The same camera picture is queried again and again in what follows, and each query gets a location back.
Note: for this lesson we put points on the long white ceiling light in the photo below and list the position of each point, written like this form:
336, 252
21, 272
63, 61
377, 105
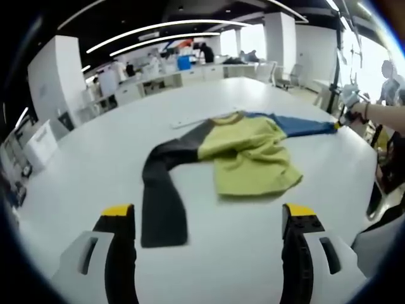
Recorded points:
164, 39
164, 25

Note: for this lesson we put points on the white storage box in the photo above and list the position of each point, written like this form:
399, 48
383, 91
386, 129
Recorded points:
41, 144

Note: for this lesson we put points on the person's right hand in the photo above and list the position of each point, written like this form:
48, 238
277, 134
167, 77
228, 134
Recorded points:
357, 114

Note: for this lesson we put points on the thin white template strip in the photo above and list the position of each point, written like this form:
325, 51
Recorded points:
190, 123

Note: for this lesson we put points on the blue box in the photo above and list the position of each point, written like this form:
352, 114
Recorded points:
184, 62

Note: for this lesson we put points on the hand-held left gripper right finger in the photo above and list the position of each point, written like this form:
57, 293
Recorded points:
295, 253

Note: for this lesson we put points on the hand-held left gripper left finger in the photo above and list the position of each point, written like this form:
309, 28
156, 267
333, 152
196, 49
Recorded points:
121, 253

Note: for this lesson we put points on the white square pillar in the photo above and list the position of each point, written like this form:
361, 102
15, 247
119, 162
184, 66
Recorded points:
280, 38
57, 79

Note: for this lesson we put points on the black metal stand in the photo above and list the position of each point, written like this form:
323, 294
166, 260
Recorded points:
337, 63

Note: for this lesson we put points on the grey mesh office chair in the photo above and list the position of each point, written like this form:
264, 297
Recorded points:
379, 247

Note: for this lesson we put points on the yellow blue black garment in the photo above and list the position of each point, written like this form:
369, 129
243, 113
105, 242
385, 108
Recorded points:
250, 149

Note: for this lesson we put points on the black bin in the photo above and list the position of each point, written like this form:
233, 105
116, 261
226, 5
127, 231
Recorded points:
66, 120

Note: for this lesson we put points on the long white cabinet counter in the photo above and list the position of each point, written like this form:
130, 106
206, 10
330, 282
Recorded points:
177, 79

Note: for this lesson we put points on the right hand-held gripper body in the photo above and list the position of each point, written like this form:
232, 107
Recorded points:
350, 95

